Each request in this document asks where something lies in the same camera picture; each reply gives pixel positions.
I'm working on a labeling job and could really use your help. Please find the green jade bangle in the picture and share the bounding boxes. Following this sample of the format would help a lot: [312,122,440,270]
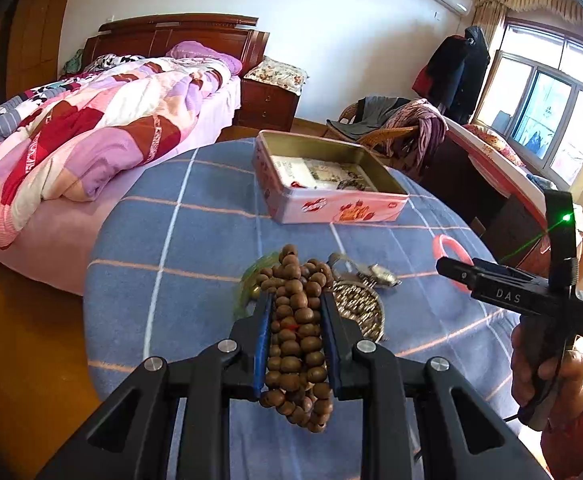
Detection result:
[235,252,283,312]

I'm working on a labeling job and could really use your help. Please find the yellow curtain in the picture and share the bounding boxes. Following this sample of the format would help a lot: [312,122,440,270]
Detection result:
[473,0,583,57]

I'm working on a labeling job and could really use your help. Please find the dark hanging coats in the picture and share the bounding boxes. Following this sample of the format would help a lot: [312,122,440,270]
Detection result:
[412,26,491,124]

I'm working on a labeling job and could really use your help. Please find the person's right hand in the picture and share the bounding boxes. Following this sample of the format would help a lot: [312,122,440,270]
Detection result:
[510,317,583,411]

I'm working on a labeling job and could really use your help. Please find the wicker chair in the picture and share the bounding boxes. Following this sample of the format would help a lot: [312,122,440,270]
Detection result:
[336,102,420,162]

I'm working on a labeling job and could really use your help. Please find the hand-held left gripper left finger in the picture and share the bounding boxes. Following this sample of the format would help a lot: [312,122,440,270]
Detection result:
[36,292,275,480]

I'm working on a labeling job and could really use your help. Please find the pink tin box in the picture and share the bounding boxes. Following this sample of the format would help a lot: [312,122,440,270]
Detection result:
[252,130,411,225]

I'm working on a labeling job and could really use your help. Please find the dark wooden nightstand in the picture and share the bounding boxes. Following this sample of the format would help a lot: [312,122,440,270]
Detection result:
[234,77,300,132]

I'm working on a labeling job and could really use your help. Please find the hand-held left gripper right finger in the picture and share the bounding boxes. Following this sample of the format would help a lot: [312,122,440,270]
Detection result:
[319,291,552,480]

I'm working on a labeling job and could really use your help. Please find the dark wooden desk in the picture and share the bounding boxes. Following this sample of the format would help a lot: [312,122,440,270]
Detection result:
[420,115,583,277]

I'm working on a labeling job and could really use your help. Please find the pink patchwork quilt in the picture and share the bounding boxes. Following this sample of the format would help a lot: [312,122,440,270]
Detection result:
[0,55,232,249]

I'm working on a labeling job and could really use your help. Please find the pink striped garment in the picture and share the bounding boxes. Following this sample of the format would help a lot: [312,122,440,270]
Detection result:
[379,99,450,177]

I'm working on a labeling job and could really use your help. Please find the bed with pink sheet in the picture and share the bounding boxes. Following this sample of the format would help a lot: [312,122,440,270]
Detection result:
[0,74,242,297]

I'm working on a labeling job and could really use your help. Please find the brown wooden bead necklace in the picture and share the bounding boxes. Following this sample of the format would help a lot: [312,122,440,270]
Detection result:
[258,244,335,434]

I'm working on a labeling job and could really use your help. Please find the dark wooden headboard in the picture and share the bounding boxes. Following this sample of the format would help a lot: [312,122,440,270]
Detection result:
[82,14,271,79]

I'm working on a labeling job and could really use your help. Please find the window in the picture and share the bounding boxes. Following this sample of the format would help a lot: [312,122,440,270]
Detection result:
[474,20,583,187]

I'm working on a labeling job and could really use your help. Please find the floral cloth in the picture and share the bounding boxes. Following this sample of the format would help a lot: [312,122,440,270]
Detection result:
[244,56,308,95]

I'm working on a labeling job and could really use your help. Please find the black and white patterned cloth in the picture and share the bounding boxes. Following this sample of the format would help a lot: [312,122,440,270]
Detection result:
[84,54,145,72]

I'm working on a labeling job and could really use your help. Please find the floral cushion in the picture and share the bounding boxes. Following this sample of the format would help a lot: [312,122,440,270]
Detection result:
[463,124,525,167]

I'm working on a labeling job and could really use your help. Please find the blue checked tablecloth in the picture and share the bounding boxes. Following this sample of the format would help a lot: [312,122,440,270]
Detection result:
[82,137,542,480]

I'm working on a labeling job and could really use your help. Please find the purple pillow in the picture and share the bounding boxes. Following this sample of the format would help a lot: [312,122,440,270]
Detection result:
[166,41,243,75]

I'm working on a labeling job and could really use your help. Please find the gold metal bead bracelet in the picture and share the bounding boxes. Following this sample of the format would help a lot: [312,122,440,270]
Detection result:
[329,280,387,344]

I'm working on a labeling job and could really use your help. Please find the grey garment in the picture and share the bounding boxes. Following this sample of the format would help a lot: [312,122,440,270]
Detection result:
[326,96,412,139]

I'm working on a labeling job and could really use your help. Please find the wooden wardrobe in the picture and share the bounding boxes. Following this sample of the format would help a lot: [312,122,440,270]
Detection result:
[0,0,80,122]

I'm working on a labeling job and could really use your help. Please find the blue folded cloth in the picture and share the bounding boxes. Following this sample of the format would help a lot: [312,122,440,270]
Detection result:
[526,172,558,192]

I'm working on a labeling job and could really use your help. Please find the pink bangle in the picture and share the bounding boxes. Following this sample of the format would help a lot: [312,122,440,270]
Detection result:
[432,234,475,292]

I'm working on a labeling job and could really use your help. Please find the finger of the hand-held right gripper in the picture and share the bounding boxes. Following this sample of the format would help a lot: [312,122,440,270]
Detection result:
[471,258,540,285]
[435,256,478,292]

